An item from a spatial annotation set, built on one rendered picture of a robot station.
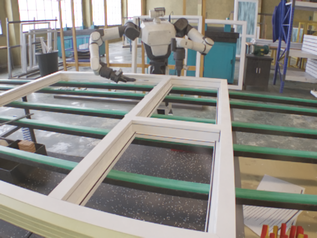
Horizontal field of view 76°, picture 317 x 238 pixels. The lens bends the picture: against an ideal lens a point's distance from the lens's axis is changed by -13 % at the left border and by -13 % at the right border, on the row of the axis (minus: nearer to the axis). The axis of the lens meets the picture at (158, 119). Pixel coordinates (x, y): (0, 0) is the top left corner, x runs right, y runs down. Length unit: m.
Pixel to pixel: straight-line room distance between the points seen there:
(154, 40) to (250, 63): 3.50
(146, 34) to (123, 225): 1.54
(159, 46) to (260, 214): 1.43
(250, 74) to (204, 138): 4.27
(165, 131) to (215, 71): 4.45
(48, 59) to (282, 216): 5.59
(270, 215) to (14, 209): 0.89
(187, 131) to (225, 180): 0.36
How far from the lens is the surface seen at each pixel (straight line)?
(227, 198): 0.60
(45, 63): 5.93
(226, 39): 5.24
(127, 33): 1.87
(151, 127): 0.98
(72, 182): 0.66
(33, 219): 0.61
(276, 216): 1.03
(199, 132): 0.95
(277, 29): 6.03
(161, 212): 1.02
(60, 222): 0.56
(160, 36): 1.86
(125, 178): 0.76
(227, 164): 0.72
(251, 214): 1.00
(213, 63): 5.33
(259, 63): 5.14
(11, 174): 1.29
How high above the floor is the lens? 1.33
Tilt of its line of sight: 23 degrees down
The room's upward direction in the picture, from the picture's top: straight up
